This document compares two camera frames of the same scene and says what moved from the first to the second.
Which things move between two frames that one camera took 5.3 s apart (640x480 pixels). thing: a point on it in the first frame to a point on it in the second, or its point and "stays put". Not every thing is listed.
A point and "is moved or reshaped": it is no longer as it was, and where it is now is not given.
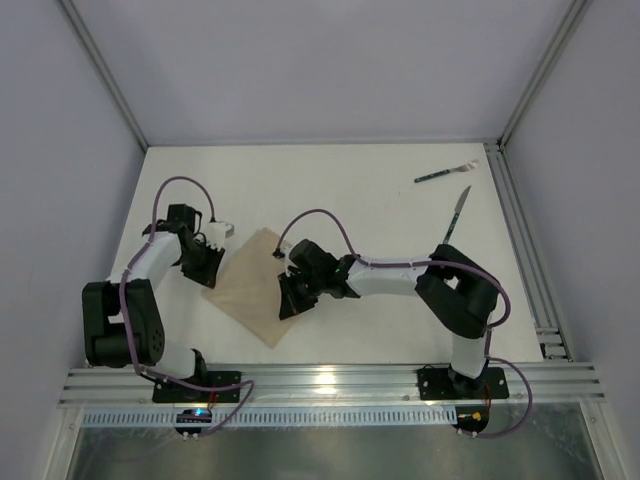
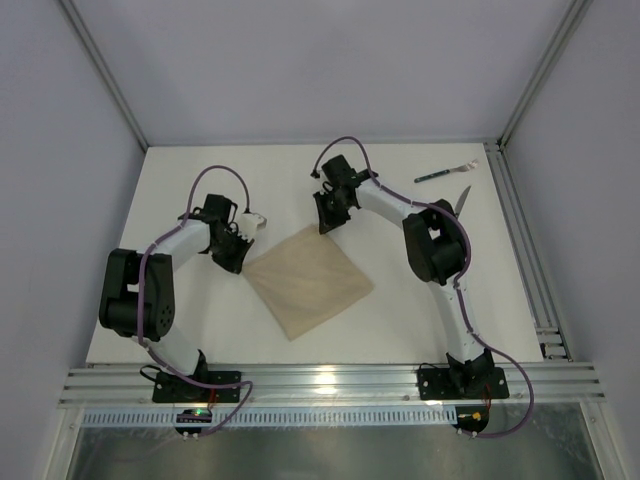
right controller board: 473,418 stays put
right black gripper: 298,292 to 331,205
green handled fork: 463,167 stays put
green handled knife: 455,217 stays put
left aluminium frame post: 74,15 stays put
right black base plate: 445,384 stays put
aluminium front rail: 334,386 stays put
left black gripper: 201,261 to 229,245
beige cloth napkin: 247,287 is moved or reshaped
